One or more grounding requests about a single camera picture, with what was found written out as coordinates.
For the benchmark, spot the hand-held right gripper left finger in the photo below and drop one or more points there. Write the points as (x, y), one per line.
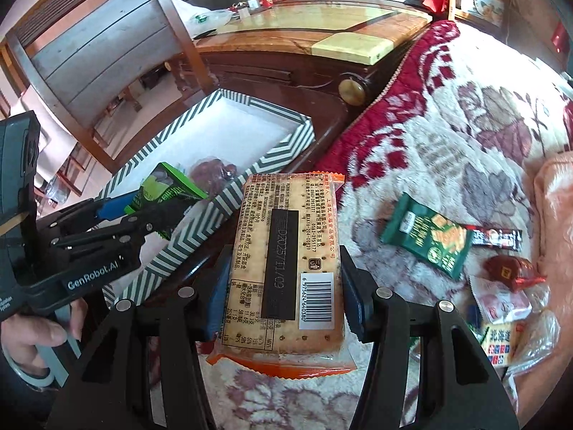
(219, 295)

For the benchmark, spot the green white striped box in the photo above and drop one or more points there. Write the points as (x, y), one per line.
(250, 125)

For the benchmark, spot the white plastic bag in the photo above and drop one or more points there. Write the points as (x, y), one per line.
(206, 15)

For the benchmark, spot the brown red candy packet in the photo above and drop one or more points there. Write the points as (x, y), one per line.
(506, 271)

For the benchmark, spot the red dates packet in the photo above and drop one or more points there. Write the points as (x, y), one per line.
(210, 172)

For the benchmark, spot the orange quilt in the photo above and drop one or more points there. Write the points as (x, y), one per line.
(555, 215)

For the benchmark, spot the bright green snack packet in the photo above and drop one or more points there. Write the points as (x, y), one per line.
(170, 186)

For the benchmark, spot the clear plastic snack bag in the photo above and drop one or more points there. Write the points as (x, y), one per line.
(539, 340)

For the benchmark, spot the wooden chair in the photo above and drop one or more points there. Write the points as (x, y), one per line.
(89, 53)

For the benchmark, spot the person's left hand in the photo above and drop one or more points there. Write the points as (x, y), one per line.
(31, 333)

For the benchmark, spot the orange clear cracker packet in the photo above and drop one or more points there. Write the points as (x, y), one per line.
(286, 242)

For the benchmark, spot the black red stick packet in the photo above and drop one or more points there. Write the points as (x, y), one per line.
(494, 238)

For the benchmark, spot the wooden table with marble top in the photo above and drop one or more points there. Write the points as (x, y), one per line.
(286, 27)

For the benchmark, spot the dark green cracker packet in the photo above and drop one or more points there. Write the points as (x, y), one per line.
(425, 237)

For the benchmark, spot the red floral blanket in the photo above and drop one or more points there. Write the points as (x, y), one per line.
(447, 134)

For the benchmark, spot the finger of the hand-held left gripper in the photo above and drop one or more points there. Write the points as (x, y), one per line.
(147, 225)
(116, 204)

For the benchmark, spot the white yellow snack packet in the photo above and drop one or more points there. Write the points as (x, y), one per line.
(501, 342)

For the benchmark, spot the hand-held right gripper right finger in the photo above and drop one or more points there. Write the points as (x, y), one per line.
(356, 295)

